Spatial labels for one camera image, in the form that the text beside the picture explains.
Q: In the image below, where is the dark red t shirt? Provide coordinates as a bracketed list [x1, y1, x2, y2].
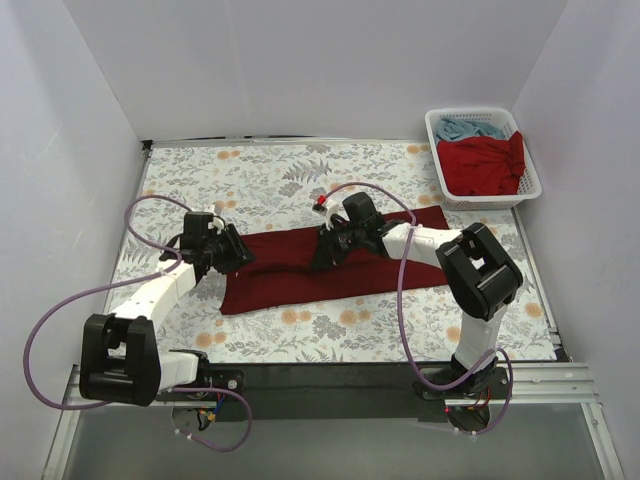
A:
[219, 204, 451, 316]

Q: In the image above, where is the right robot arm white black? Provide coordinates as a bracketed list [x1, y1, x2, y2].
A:
[311, 192, 523, 398]

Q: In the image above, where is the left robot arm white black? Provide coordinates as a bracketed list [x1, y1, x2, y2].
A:
[79, 211, 255, 406]

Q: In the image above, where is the floral patterned table mat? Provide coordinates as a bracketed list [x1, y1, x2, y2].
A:
[94, 142, 561, 364]

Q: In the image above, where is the bright red t shirt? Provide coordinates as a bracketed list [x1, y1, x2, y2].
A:
[436, 131, 525, 196]

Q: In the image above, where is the light blue t shirt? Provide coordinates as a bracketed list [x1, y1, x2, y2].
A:
[434, 117, 506, 143]

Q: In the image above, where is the white plastic laundry basket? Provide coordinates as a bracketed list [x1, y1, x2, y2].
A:
[424, 106, 542, 210]

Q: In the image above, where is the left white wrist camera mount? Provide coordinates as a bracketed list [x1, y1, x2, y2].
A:
[208, 204, 227, 235]

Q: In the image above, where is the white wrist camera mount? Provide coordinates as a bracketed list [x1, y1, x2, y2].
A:
[208, 204, 227, 235]
[312, 195, 348, 234]

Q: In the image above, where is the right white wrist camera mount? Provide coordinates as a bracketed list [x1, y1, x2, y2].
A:
[312, 195, 348, 234]

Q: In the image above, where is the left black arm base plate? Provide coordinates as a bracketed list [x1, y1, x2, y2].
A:
[168, 368, 245, 400]

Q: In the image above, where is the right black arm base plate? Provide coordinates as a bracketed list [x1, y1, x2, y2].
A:
[413, 366, 509, 400]

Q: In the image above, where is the aluminium frame rail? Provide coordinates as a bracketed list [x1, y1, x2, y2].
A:
[44, 362, 625, 479]

